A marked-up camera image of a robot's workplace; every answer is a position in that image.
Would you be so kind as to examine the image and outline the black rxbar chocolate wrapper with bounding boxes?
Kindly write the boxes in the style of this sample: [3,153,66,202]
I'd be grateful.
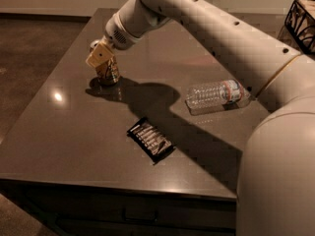
[127,117,175,164]

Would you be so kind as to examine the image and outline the clear plastic water bottle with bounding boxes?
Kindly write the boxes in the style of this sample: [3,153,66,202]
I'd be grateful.
[185,79,250,110]

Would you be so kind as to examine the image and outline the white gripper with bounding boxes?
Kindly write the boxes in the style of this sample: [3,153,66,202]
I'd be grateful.
[86,12,142,68]

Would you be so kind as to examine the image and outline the orange soda can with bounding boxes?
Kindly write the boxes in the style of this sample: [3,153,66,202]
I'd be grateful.
[90,39,121,87]

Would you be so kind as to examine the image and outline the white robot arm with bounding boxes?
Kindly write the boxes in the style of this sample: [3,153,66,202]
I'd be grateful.
[87,0,315,236]

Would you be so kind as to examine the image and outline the dark cabinet drawer handle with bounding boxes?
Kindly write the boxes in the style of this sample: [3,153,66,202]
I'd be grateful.
[122,208,158,224]

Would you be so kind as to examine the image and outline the black wire basket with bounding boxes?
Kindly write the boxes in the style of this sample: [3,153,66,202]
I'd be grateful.
[284,0,315,54]

